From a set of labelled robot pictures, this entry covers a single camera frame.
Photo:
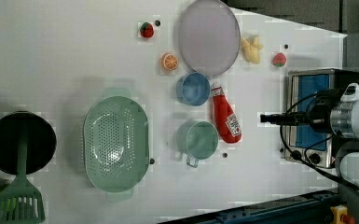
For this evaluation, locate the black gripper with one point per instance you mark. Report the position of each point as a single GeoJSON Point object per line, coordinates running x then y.
{"type": "Point", "coordinates": [286, 119]}

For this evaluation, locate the red plush ketchup bottle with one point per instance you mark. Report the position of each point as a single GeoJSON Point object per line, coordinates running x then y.
{"type": "Point", "coordinates": [226, 121]}

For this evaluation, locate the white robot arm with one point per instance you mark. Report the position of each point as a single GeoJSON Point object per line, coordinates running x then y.
{"type": "Point", "coordinates": [354, 124]}

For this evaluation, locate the green oval strainer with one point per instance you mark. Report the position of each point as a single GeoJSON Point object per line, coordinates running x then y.
{"type": "Point", "coordinates": [116, 144]}

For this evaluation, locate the silver toaster oven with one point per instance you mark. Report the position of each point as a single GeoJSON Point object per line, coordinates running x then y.
{"type": "Point", "coordinates": [301, 84]}

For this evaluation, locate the light red strawberry toy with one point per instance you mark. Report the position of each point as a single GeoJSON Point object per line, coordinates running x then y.
{"type": "Point", "coordinates": [279, 60]}

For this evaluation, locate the yellow banana toy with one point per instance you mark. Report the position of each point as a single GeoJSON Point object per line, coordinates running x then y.
{"type": "Point", "coordinates": [251, 48]}

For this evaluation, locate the green mug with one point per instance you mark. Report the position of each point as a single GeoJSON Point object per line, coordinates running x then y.
{"type": "Point", "coordinates": [198, 140]}

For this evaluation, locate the yellow emergency stop box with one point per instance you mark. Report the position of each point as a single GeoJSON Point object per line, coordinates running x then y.
{"type": "Point", "coordinates": [340, 214]}

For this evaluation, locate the grey round plate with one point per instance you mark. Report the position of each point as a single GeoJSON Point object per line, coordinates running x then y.
{"type": "Point", "coordinates": [209, 37]}

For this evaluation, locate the orange slice toy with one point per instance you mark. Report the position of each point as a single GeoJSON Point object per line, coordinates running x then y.
{"type": "Point", "coordinates": [169, 61]}

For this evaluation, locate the dark red strawberry toy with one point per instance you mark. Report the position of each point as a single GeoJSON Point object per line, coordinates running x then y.
{"type": "Point", "coordinates": [146, 30]}

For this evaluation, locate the green slotted spatula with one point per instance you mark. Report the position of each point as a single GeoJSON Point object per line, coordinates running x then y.
{"type": "Point", "coordinates": [21, 202]}

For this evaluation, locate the black frying pan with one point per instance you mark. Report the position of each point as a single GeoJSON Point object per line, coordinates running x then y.
{"type": "Point", "coordinates": [42, 142]}

